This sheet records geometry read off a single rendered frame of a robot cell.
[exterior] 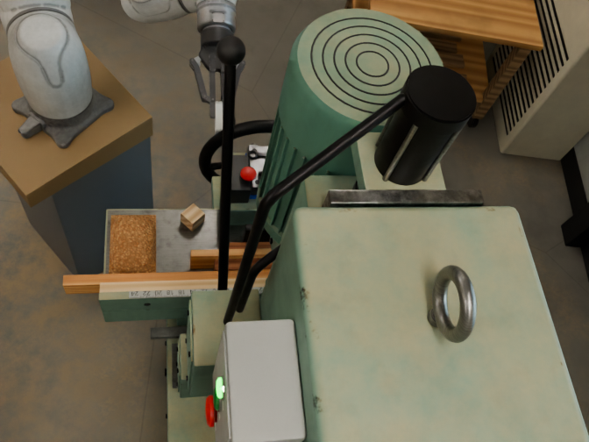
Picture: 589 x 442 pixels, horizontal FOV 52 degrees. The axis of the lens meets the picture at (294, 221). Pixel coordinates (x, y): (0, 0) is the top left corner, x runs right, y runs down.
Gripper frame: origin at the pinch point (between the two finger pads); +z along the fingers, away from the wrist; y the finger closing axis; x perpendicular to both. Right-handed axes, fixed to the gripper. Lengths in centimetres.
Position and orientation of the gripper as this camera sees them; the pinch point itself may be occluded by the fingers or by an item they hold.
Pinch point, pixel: (218, 117)
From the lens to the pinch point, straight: 139.2
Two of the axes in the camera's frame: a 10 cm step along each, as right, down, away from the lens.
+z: 0.4, 9.9, -1.4
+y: 9.8, -0.1, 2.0
